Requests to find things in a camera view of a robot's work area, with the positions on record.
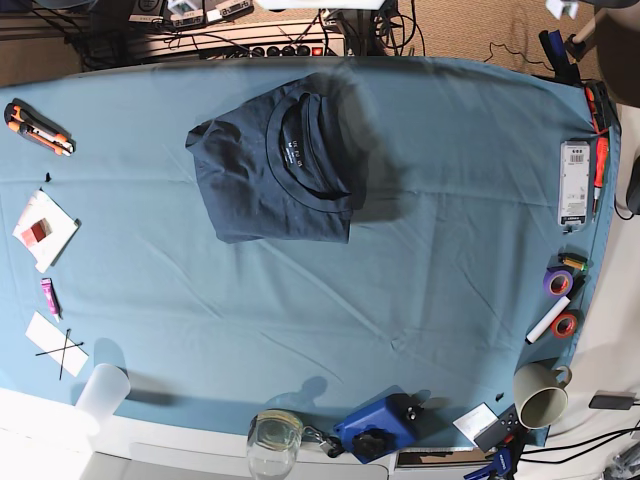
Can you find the orange black tool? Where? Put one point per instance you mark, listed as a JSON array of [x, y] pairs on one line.
[[599, 105]]

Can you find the small pink tube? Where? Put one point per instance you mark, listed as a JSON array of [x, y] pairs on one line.
[[51, 298]]

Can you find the beige ceramic mug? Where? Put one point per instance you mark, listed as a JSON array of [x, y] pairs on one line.
[[540, 395]]

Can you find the white paper with red square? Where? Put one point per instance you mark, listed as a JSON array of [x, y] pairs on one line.
[[44, 229]]

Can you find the small padlock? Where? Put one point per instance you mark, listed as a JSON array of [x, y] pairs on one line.
[[330, 445]]

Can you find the white marker pen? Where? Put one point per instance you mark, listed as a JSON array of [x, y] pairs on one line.
[[545, 322]]

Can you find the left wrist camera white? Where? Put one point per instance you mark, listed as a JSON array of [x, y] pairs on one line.
[[560, 8]]

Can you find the white packaged device box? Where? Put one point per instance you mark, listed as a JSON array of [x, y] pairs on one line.
[[573, 184]]

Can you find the translucent plastic cup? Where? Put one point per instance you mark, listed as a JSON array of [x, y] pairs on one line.
[[105, 390]]

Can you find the black hair pin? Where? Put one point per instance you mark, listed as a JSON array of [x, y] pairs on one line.
[[66, 341], [59, 349]]

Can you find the black adapter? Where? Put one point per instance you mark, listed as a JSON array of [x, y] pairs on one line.
[[620, 401]]

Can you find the purple tape roll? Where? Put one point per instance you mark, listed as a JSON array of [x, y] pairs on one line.
[[558, 282]]

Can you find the black remote control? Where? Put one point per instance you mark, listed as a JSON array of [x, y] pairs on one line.
[[506, 424]]

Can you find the red tape roll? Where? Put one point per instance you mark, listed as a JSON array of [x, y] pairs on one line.
[[564, 325]]

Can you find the blue plastic box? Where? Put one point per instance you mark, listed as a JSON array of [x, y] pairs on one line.
[[380, 428]]

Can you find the orange screwdriver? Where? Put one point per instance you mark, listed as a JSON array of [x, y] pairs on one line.
[[602, 151]]

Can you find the clear glass mug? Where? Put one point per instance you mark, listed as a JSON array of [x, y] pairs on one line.
[[273, 443]]

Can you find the small yellow battery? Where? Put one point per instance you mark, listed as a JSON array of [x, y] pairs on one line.
[[574, 262]]

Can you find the white power strip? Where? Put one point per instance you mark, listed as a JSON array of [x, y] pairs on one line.
[[307, 36]]

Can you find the dark blue T-shirt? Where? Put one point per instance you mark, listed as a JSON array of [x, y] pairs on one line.
[[289, 164]]

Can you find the blue clamp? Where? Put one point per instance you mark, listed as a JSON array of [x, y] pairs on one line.
[[503, 464]]

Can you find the light blue table cloth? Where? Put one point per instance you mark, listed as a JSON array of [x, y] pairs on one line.
[[434, 292]]

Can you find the orange black utility knife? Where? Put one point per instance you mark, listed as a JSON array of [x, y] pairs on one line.
[[29, 124]]

